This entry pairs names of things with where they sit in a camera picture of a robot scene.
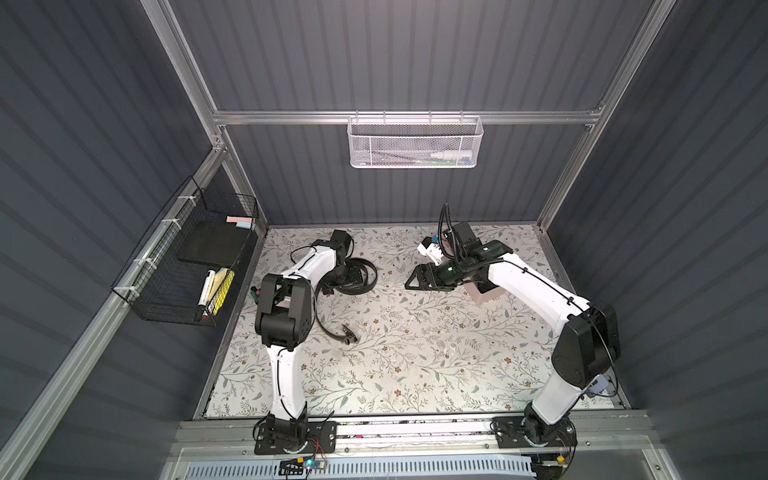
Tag white marker in basket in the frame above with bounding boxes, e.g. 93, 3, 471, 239
197, 270, 216, 307

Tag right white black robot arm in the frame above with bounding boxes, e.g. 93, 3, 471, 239
404, 203, 621, 444

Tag black notebook in basket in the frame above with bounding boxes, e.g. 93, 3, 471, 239
176, 221, 252, 267

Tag white wire mesh basket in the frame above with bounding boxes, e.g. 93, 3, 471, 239
346, 113, 484, 169

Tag black wire wall basket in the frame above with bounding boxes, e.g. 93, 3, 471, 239
112, 179, 260, 327

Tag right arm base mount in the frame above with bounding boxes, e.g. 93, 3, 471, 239
490, 415, 578, 449

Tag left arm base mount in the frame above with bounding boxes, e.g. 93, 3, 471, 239
252, 416, 338, 455

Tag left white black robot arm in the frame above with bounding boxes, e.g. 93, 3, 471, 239
255, 230, 378, 438

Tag pink compartment storage tray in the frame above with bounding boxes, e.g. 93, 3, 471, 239
463, 226, 505, 305

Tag grey blue stapler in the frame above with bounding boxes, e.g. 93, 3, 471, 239
586, 375, 618, 398

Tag yellow highlighter pack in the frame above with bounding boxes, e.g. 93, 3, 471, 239
205, 268, 235, 317

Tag pastel sticky notes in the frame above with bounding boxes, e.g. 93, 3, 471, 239
226, 216, 253, 229

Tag short black leather belt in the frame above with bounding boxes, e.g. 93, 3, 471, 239
312, 257, 378, 345

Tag floral table mat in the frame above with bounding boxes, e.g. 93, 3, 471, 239
204, 225, 556, 419

